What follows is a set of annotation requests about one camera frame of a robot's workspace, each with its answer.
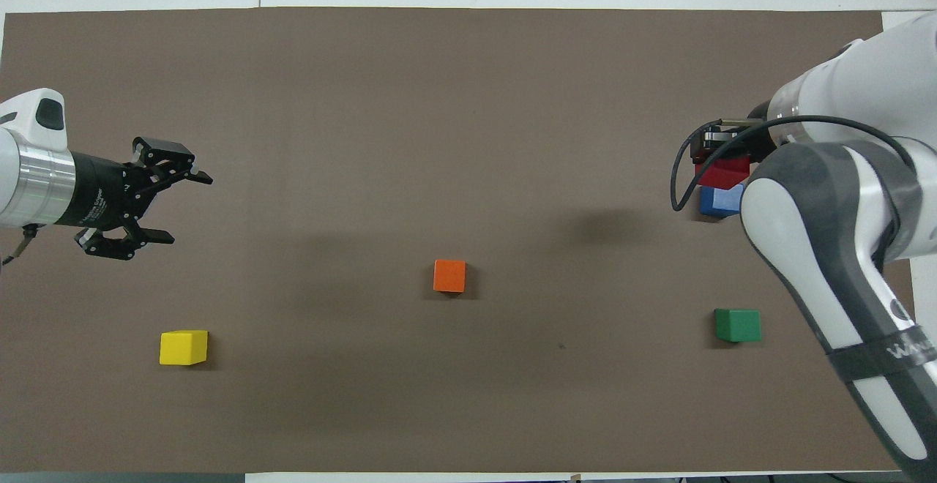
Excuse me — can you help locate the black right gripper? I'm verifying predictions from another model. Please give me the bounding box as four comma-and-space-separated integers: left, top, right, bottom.
691, 101, 778, 168

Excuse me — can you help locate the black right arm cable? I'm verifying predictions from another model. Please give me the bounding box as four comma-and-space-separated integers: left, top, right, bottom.
671, 115, 917, 214

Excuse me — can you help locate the brown table mat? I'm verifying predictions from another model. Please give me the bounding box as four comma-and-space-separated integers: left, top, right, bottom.
0, 7, 916, 475

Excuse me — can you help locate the yellow cube block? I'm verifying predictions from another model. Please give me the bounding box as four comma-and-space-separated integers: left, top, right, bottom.
159, 330, 209, 367

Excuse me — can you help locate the blue cube block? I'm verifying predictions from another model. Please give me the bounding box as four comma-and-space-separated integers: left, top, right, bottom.
698, 184, 746, 219

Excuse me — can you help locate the orange cube block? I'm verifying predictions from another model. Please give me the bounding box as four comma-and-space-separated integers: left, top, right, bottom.
433, 260, 468, 294

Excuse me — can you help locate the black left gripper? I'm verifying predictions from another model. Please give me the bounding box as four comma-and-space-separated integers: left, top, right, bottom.
57, 136, 214, 262

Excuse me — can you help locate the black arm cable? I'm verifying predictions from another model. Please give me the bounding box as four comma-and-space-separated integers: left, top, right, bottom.
0, 223, 39, 266
671, 115, 917, 214

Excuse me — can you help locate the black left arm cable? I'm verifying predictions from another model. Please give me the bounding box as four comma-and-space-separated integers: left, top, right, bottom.
0, 223, 39, 266

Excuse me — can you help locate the green cube block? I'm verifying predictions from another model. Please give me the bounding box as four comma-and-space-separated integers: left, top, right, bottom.
714, 309, 763, 344

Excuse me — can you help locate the red cube block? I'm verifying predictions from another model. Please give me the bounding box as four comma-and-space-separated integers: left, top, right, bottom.
694, 155, 753, 192

